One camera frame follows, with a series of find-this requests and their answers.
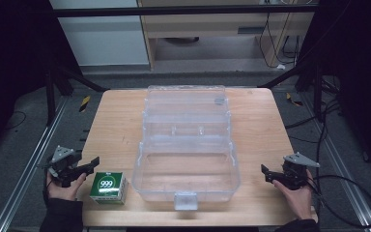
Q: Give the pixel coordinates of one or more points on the green and white box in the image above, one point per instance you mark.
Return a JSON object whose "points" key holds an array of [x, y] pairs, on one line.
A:
{"points": [[108, 187]]}

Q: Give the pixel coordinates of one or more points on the aluminium rail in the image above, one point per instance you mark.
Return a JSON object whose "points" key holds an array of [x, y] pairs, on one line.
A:
{"points": [[29, 167], [341, 161]]}

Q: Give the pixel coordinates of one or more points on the white cabinet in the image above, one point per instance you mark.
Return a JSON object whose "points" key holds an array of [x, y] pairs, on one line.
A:
{"points": [[104, 35]]}

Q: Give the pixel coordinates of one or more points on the person's right hand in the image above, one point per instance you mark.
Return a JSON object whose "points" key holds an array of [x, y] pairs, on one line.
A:
{"points": [[296, 197]]}

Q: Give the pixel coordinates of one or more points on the black metal frame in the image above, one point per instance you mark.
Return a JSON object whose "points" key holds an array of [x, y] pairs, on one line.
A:
{"points": [[61, 74]]}

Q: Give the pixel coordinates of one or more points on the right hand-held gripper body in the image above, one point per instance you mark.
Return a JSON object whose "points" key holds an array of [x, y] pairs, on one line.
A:
{"points": [[296, 171]]}

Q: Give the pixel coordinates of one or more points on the wooden desk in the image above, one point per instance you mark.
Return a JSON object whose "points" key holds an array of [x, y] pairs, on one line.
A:
{"points": [[112, 129]]}

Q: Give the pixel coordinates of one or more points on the person's left hand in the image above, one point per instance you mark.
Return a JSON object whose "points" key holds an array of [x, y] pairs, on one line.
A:
{"points": [[65, 190]]}

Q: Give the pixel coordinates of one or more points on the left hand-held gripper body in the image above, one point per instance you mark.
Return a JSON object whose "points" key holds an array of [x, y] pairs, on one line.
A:
{"points": [[63, 166]]}

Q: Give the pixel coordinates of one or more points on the clear plastic storage box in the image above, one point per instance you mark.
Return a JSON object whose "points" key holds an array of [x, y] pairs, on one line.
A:
{"points": [[186, 144]]}

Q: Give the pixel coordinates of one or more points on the yellow and black tape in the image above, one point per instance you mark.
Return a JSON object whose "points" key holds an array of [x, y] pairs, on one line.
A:
{"points": [[84, 103], [292, 100]]}

